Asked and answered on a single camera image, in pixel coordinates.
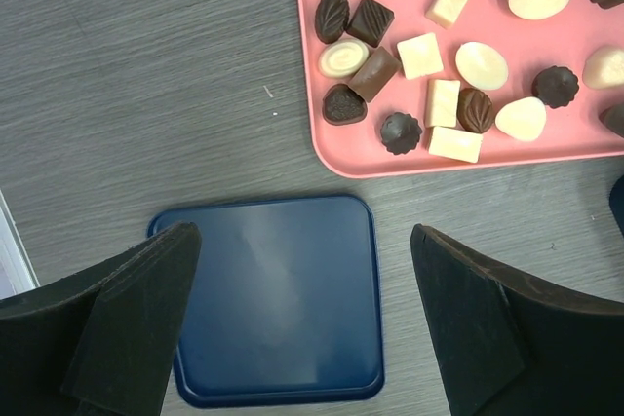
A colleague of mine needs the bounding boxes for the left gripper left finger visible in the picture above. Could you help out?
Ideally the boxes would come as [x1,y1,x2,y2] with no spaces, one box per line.
[1,222,201,415]

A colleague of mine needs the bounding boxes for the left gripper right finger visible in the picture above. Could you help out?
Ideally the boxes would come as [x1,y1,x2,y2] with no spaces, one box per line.
[410,224,623,415]

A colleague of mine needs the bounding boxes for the pink plastic tray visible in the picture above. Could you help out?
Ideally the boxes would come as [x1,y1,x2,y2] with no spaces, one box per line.
[297,0,623,178]

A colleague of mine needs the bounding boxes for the dark blue box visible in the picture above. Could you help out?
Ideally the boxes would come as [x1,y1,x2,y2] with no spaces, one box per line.
[608,176,624,236]

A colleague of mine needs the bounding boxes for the dark blue box lid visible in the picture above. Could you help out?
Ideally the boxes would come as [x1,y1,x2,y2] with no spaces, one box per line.
[147,195,385,409]

